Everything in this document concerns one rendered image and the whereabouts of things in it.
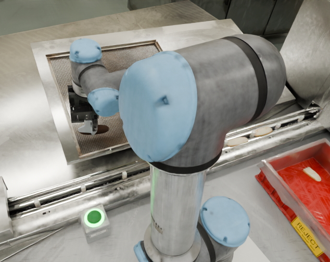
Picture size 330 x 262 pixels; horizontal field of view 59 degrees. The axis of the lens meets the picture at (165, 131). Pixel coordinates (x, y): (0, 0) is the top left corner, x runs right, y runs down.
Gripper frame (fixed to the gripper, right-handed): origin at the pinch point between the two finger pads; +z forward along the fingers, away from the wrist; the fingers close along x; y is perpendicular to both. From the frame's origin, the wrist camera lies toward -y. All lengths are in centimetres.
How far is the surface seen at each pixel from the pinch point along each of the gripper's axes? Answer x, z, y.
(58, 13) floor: -260, 144, 9
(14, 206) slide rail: 20.4, 7.9, 25.7
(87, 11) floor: -265, 144, -24
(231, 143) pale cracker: 10, 6, -52
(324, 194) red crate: 36, 4, -79
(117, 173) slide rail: 14.8, 7.8, -6.2
